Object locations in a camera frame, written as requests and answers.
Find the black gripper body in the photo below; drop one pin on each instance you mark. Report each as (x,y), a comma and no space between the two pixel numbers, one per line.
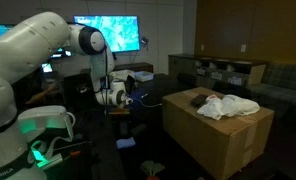
(121,123)

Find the blue sponge block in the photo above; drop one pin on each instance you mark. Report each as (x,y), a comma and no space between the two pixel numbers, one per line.
(125,143)

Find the green cloth wedge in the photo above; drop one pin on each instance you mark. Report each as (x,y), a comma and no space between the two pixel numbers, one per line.
(151,168)

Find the red apple toy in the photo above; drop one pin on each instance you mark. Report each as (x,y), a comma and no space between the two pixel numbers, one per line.
(152,178)

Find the white cloth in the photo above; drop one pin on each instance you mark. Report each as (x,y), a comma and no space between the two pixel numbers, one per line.
(233,105)

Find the white plastic bag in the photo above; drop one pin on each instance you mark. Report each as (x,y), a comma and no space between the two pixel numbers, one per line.
(212,108)

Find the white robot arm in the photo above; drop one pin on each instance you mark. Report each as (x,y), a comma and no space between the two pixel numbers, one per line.
(23,49)

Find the cardboard box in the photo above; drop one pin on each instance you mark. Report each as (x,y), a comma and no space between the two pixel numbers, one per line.
(222,147)

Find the wooden shelf cabinet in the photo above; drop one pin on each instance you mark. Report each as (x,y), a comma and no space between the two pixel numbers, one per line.
(207,70)

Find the green plaid sofa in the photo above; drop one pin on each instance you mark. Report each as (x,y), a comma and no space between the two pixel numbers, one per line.
(277,91)

